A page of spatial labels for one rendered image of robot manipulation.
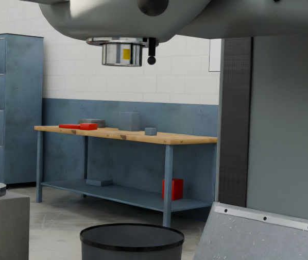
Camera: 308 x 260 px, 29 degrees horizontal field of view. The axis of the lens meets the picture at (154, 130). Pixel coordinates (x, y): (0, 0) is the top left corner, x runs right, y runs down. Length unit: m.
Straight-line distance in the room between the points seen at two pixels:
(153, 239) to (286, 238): 2.01
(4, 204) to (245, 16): 0.45
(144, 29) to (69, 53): 7.30
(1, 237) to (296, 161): 0.47
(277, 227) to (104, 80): 6.43
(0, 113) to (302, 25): 7.32
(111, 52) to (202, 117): 5.52
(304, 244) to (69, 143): 7.02
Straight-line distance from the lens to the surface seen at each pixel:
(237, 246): 1.04
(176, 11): 0.67
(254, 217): 1.04
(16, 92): 7.99
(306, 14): 0.79
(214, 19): 0.76
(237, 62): 1.06
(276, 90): 1.02
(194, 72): 6.30
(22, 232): 0.95
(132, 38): 0.67
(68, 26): 0.66
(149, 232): 2.98
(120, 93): 7.13
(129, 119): 6.50
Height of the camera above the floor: 1.24
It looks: 3 degrees down
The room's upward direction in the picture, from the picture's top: 2 degrees clockwise
